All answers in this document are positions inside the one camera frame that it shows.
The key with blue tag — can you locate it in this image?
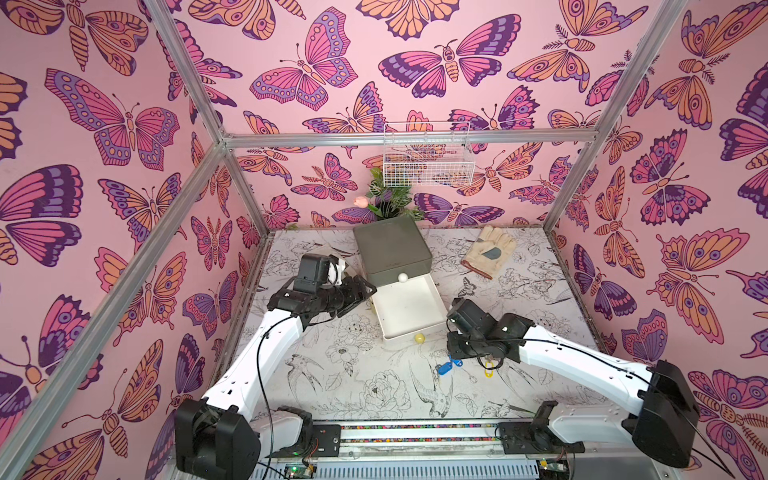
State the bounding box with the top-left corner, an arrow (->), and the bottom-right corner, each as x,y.
435,360 -> 454,376

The grey three-drawer storage box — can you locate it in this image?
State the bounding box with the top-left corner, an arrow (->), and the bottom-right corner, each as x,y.
353,216 -> 447,346

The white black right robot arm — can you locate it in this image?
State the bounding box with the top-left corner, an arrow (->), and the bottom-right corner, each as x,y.
446,298 -> 700,469

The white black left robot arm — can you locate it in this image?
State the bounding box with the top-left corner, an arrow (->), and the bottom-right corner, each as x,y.
174,276 -> 377,479

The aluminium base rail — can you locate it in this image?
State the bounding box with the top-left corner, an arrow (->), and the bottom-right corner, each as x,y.
161,418 -> 679,480

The white wire wall basket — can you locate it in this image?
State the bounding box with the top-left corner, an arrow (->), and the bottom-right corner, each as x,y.
379,122 -> 476,188

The aluminium cage frame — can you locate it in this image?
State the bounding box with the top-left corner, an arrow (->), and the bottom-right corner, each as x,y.
0,0 -> 691,480

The potted green plant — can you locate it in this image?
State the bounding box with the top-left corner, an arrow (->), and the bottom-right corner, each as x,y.
354,168 -> 425,221

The beige work glove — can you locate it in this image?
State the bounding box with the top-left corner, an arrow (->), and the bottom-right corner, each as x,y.
461,225 -> 517,280

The key with yellow tag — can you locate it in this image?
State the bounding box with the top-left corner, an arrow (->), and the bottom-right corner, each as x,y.
481,360 -> 495,378

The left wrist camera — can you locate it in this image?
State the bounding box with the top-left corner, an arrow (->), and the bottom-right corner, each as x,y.
293,253 -> 346,294

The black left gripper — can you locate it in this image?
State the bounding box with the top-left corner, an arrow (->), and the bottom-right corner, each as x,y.
315,275 -> 377,317

